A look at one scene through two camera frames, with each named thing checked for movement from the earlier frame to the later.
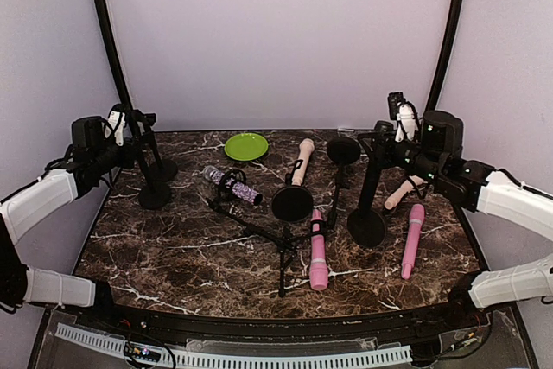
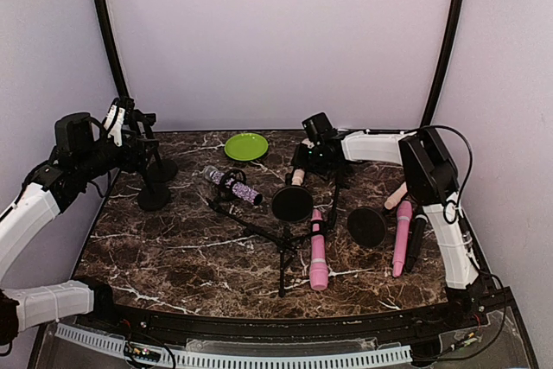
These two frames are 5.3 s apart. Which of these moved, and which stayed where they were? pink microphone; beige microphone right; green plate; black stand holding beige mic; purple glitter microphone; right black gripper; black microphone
Moved: black microphone; right black gripper; pink microphone
Stayed: black stand holding beige mic; beige microphone right; green plate; purple glitter microphone
